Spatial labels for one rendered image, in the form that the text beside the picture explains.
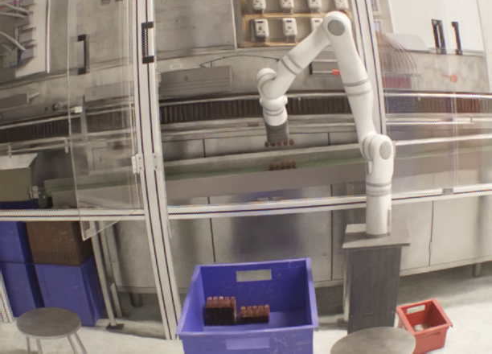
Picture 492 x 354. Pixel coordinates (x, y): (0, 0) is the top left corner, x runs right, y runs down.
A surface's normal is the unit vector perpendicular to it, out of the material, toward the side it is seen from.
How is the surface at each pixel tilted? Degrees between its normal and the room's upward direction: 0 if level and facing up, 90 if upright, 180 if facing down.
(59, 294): 90
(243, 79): 90
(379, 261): 90
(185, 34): 90
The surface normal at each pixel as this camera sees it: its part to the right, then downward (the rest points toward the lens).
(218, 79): -0.08, 0.22
